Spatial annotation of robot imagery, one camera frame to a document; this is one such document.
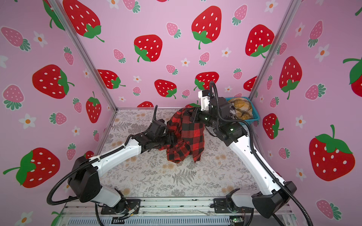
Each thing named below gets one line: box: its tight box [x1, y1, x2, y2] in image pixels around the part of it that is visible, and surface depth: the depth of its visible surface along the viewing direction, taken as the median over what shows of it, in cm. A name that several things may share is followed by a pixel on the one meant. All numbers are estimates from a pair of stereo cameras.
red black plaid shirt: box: [158, 107, 206, 164], surface depth 75 cm
